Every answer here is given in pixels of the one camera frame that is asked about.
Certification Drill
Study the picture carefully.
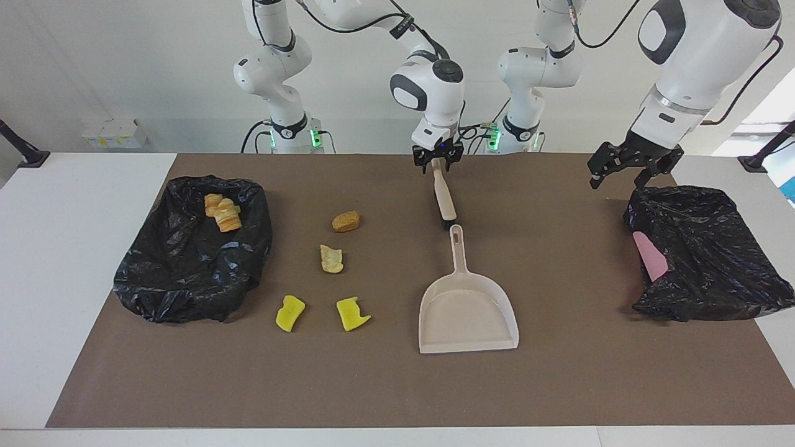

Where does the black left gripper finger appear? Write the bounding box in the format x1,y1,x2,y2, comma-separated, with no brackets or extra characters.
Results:
632,146,685,191
588,141,629,191

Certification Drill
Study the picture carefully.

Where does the beige brush with black bristles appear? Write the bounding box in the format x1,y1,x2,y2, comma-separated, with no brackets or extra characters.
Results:
432,158,459,232

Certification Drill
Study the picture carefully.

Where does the beige plastic dustpan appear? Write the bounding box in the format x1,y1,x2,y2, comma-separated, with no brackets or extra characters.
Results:
419,224,520,355

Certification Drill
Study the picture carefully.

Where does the pink bin corner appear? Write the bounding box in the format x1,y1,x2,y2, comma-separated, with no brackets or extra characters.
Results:
630,232,670,283

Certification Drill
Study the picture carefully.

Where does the black plastic trash bag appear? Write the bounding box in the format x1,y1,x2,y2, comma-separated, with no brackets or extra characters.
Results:
622,185,795,323
113,175,273,324

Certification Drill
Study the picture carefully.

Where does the yellow sponge piece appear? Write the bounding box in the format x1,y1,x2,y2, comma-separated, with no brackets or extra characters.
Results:
275,295,306,333
336,297,372,332

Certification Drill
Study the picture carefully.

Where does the brown table mat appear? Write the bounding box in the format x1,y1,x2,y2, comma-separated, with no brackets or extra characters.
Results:
45,153,795,429

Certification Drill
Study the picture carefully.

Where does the black base power cable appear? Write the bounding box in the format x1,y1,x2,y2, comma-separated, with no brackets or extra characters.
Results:
460,121,497,155
241,120,274,155

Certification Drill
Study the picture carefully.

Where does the black camera stand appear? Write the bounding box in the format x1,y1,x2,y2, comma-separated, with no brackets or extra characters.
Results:
0,118,51,169
737,120,795,173

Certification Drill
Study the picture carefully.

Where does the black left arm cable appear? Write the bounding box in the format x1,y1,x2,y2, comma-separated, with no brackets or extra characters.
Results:
566,0,783,126

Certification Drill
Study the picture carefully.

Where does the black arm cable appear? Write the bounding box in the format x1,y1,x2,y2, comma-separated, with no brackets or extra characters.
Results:
566,0,783,126
252,0,484,142

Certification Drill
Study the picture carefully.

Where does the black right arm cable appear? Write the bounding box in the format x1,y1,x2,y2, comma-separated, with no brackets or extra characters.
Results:
252,0,484,142

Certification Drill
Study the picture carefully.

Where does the white wall box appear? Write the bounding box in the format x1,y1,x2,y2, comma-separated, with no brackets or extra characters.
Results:
81,118,148,150

